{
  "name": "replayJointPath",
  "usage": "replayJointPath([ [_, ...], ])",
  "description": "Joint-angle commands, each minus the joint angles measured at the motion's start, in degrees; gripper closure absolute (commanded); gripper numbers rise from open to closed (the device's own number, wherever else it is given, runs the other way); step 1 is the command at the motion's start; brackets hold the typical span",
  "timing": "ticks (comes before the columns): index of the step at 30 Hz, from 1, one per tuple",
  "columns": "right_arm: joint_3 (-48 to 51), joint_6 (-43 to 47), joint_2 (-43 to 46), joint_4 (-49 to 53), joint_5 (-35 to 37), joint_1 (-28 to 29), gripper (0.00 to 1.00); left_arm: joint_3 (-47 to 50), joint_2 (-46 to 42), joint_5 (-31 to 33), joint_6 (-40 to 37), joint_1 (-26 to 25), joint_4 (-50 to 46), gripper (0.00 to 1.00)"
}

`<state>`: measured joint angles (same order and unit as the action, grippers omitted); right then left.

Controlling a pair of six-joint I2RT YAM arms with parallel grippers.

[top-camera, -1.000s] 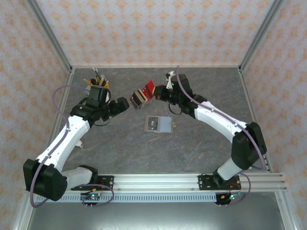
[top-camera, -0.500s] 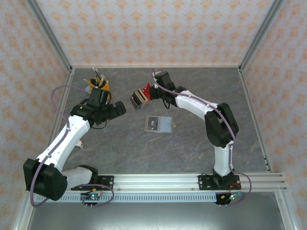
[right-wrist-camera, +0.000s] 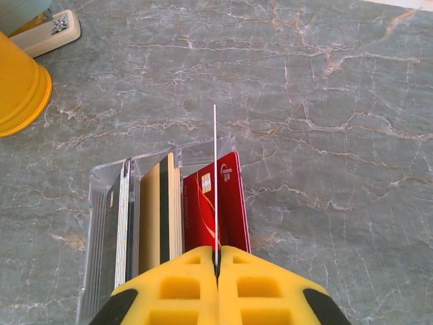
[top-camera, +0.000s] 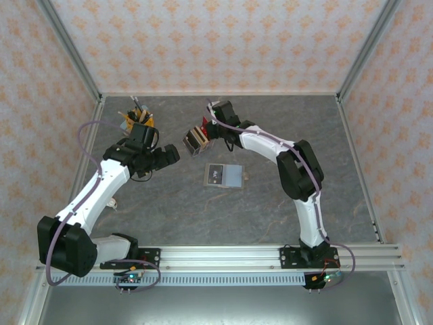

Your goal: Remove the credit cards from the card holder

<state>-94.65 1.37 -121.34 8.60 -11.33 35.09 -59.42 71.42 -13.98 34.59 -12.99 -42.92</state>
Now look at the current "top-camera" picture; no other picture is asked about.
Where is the taupe card holder wallet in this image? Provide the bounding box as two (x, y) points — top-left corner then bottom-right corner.
(204, 162), (249, 191)

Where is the tan card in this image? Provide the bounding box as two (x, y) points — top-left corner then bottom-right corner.
(191, 125), (208, 150)

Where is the black card with gold lines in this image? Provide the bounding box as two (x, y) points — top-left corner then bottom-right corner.
(183, 133), (199, 155)

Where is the clear acrylic card stand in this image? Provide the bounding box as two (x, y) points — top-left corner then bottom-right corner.
(181, 124), (216, 159)

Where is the yellow pen cup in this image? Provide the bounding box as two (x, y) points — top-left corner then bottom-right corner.
(125, 113), (160, 143)

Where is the grey metal panel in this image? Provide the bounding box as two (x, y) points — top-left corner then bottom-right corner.
(37, 286), (401, 325)

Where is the aluminium back rail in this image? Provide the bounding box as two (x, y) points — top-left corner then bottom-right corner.
(101, 90), (339, 98)

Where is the aluminium side rail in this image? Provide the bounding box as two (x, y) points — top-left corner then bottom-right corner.
(52, 96), (106, 245)
(334, 94), (387, 244)

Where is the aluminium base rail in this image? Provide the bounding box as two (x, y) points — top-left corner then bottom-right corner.
(35, 245), (407, 272)

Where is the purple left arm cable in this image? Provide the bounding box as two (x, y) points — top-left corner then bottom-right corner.
(45, 121), (162, 294)

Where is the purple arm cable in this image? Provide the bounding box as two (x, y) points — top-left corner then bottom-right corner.
(206, 99), (357, 292)
(45, 121), (162, 294)

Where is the slotted grey cable duct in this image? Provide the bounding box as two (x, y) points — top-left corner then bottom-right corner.
(50, 273), (307, 287)

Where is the aluminium frame post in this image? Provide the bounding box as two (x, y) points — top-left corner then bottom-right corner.
(336, 0), (402, 104)
(35, 0), (104, 104)

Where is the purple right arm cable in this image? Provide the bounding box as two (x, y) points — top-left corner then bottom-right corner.
(206, 99), (357, 292)

